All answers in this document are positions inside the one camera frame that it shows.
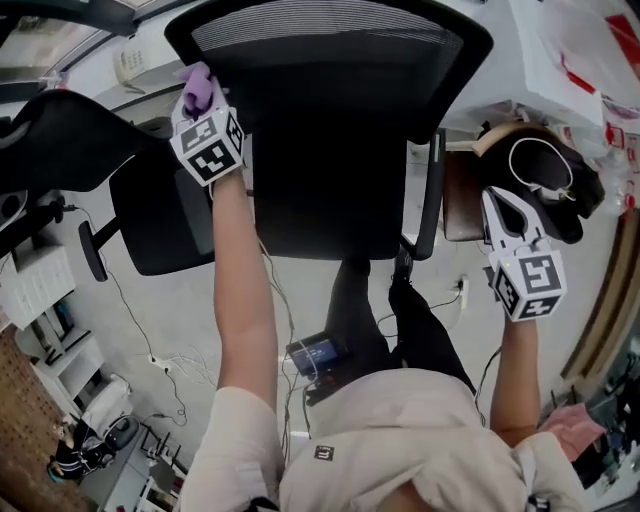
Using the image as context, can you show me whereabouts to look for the pink fabric bundle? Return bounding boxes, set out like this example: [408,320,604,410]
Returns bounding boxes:
[542,402,607,462]

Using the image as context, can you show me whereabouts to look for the person's left leg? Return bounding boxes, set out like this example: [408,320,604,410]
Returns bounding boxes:
[324,257,392,372]

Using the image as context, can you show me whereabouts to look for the black chair seat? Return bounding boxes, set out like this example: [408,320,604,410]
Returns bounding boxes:
[252,132,412,262]

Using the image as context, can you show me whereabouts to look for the black mesh office chair back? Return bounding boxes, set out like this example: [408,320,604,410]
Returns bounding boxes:
[163,0,496,147]

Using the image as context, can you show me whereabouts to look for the person's left forearm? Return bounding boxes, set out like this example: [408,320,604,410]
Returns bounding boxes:
[209,172,279,397]

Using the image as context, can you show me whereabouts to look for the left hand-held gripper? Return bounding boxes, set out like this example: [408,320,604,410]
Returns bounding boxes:
[169,74,247,189]

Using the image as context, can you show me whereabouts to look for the white tangled cable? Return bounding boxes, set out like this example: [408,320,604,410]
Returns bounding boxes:
[164,351,222,387]

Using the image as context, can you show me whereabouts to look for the person's right leg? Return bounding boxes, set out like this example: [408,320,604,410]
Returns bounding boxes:
[387,247,477,397]

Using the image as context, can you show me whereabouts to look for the person's beige shirt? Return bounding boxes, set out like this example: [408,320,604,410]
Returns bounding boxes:
[182,367,587,512]

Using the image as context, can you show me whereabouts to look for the white cord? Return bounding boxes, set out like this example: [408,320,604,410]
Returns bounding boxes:
[508,136,576,195]

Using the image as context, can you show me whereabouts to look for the black screen device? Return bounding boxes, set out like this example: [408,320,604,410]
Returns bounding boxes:
[286,332,352,377]

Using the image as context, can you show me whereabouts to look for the black high-back office chair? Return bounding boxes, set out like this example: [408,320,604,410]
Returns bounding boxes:
[0,89,217,282]

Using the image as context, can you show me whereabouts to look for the brown wooden stool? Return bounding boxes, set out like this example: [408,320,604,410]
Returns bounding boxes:
[442,122,551,245]

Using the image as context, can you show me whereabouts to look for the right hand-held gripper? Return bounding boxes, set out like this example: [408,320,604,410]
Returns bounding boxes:
[480,186,569,322]

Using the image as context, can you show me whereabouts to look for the brown wooden boards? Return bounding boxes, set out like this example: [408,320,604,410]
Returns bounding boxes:
[559,219,637,382]

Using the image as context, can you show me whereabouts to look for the black bag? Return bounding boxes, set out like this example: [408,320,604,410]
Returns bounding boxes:
[477,127,607,246]

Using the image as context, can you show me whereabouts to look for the white box cabinet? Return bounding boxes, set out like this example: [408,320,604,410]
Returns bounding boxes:
[439,0,607,127]

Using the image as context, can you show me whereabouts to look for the white drawer cabinet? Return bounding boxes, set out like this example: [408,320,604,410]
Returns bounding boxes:
[0,244,77,332]

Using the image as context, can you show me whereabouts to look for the white desk telephone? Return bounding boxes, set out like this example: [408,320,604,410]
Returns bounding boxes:
[113,37,162,87]

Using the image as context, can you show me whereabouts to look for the empty clear water jug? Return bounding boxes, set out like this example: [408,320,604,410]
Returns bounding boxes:
[604,169,640,217]
[602,119,640,167]

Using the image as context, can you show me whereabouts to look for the person's right forearm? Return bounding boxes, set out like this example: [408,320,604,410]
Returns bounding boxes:
[489,314,542,446]

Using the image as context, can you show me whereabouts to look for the purple cloth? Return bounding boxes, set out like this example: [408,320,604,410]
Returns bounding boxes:
[178,60,215,121]

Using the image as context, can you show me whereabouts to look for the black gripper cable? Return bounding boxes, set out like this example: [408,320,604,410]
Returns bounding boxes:
[473,344,504,427]
[257,239,315,452]

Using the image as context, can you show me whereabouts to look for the person's leg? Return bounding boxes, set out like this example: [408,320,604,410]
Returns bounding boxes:
[324,257,392,372]
[387,247,477,397]

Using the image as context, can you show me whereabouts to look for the black chair armrest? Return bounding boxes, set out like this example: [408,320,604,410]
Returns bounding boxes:
[412,128,448,262]
[242,133,257,197]

